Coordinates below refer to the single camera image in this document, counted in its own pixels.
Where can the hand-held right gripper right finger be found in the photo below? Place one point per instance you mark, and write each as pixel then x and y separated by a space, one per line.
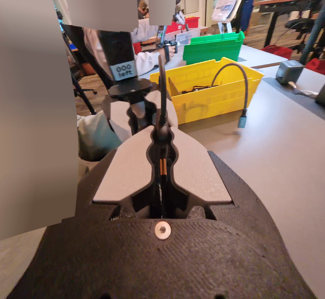
pixel 200 177

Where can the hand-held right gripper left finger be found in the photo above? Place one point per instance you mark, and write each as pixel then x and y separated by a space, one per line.
pixel 121 177

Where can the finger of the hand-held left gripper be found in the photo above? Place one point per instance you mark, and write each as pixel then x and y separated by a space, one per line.
pixel 119 116
pixel 172 116

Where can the yellow plastic bin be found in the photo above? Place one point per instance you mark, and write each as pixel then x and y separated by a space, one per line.
pixel 203 101

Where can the person's left forearm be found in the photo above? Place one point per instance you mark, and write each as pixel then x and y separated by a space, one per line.
pixel 96 136

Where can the cardboard bin divider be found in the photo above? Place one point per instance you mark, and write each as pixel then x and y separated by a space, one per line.
pixel 175 88

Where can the black tripod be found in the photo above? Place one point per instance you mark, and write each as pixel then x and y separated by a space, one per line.
pixel 83 96

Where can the black office chair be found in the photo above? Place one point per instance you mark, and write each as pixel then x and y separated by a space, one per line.
pixel 76 42

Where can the clear plastic bin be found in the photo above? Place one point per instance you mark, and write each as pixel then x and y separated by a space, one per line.
pixel 188 36

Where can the green plastic bin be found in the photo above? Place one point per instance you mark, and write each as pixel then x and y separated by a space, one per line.
pixel 213 50

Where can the red plastic bin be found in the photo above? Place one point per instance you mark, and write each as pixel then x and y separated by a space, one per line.
pixel 193 22

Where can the dark grey charger block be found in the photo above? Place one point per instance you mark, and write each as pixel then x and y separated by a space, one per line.
pixel 321 96
pixel 289 71

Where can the blue jacket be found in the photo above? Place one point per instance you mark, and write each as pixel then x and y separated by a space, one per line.
pixel 247 12

